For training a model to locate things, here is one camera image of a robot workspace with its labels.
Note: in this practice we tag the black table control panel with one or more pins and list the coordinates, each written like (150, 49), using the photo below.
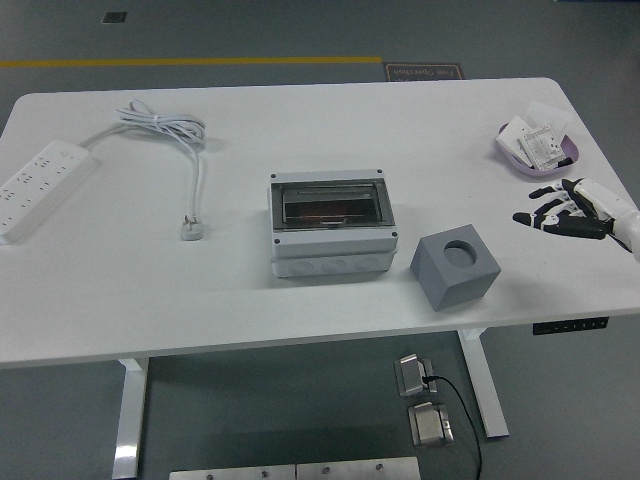
(570, 325)

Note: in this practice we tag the white cardboard packet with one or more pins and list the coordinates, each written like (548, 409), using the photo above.
(511, 137)

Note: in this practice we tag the clear plastic bag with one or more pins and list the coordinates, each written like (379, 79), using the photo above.
(547, 116)

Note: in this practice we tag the white power strip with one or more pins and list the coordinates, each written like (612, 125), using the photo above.
(40, 185)

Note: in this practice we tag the metal floor socket box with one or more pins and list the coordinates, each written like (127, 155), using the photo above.
(412, 375)
(429, 425)

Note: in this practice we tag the orange cylindrical battery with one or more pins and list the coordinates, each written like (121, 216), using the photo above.
(310, 215)

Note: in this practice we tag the purple plastic tray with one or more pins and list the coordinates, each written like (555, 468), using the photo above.
(570, 147)

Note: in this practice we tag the yellow floor tape line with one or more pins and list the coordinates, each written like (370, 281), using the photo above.
(200, 61)

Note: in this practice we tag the grey block battery holder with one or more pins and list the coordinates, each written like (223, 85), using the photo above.
(450, 290)

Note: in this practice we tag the dark floor hatch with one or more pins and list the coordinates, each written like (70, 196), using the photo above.
(114, 17)

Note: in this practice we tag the white table leg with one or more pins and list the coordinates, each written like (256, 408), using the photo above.
(129, 420)
(485, 385)

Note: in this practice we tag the grey plastic junction box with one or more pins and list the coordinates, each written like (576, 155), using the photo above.
(330, 260)

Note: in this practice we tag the brown floor sign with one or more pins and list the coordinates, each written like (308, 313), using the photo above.
(425, 71)

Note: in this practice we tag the white printed switch panel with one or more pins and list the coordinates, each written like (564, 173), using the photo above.
(542, 147)

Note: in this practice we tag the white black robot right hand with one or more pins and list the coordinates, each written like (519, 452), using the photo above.
(605, 205)

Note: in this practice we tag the small black part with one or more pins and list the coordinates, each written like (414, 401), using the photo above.
(565, 162)

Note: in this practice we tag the metal floor plate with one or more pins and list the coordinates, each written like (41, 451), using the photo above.
(230, 474)
(357, 470)

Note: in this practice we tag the transparent hinged box lid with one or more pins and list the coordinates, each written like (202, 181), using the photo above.
(330, 197)

